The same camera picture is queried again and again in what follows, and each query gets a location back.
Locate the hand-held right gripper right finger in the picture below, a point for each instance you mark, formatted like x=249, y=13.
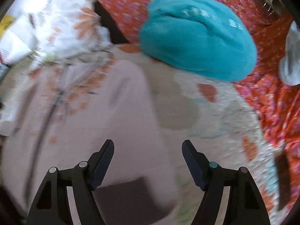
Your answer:
x=193, y=166

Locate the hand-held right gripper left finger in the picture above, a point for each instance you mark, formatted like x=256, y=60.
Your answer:
x=103, y=168

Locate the pale pink knit garment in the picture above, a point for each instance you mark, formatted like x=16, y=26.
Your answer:
x=105, y=112

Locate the quilted patchwork blanket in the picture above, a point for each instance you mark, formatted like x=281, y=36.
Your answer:
x=222, y=121

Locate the red floral bedsheet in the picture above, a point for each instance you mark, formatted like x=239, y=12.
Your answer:
x=276, y=103

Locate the teal plush pillow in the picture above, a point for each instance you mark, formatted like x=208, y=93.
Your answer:
x=199, y=42

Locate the dark cloth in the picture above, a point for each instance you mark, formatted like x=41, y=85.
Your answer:
x=110, y=25

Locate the grey cloth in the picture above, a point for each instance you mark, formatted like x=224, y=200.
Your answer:
x=291, y=61

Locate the white floral pillow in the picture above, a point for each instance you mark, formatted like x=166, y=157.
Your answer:
x=68, y=23

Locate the white paper bag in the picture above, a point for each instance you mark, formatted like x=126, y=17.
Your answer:
x=18, y=42

